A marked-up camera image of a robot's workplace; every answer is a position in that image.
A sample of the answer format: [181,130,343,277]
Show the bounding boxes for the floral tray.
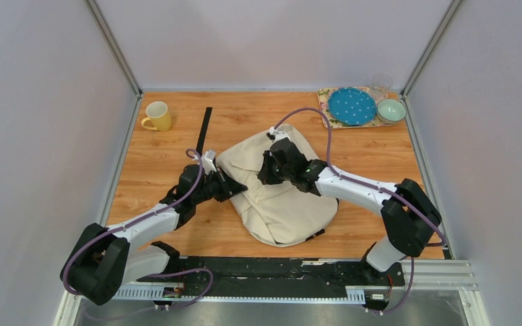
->
[317,86,400,129]

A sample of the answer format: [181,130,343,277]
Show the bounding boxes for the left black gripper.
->
[193,166,247,206]

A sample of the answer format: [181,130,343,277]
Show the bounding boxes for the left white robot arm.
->
[60,164,247,306]

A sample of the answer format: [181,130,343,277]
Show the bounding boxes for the beige canvas backpack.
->
[216,132,338,247]

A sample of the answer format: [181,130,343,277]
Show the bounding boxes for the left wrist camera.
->
[201,149,217,175]

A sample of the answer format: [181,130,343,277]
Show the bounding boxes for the clear glass cup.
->
[370,73,393,102]

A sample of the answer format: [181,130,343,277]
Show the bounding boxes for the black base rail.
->
[135,256,406,300]

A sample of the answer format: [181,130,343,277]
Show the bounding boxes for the light green bowl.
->
[377,98,407,124]

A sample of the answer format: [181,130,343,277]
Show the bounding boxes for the yellow mug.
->
[141,101,172,132]

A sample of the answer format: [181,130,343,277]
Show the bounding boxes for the right aluminium frame post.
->
[400,0,465,99]

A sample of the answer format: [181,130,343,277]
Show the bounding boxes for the blue dotted plate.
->
[327,88,377,126]

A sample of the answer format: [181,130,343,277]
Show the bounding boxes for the aluminium frame post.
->
[84,0,143,98]
[400,0,465,99]

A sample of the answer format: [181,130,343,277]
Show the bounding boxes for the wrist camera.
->
[266,126,290,143]
[201,149,217,175]

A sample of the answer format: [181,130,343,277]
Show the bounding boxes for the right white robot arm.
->
[258,136,443,285]

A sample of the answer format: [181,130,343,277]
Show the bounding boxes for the left aluminium frame post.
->
[84,0,143,98]

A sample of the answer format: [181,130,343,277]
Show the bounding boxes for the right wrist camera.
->
[266,126,290,143]

